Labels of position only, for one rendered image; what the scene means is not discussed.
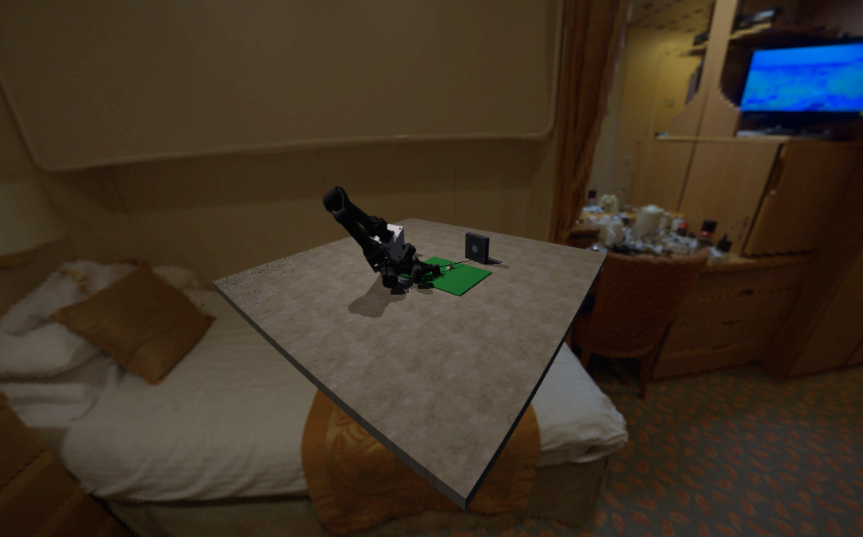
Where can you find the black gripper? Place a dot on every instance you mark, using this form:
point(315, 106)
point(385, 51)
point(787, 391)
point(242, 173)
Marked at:
point(417, 268)

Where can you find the black cable with plug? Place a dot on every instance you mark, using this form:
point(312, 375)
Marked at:
point(436, 270)

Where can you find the black square computer fan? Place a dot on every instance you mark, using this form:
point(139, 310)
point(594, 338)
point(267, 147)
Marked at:
point(477, 247)

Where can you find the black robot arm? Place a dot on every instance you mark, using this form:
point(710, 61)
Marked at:
point(348, 215)

